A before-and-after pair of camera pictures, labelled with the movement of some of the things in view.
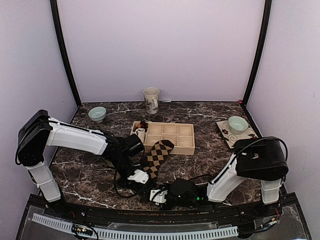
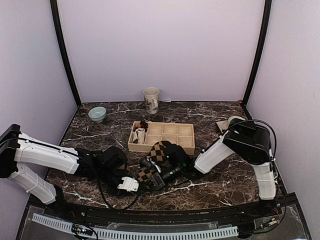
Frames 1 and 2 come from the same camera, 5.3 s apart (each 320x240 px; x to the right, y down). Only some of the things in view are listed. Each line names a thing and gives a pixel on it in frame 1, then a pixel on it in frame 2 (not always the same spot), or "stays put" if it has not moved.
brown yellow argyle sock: [159, 151] stays put
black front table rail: [56, 207] stays put
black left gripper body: [122, 162] -> [106, 175]
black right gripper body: [188, 204] -> [178, 172]
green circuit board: [82, 229] stays put
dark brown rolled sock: [144, 124] stays put
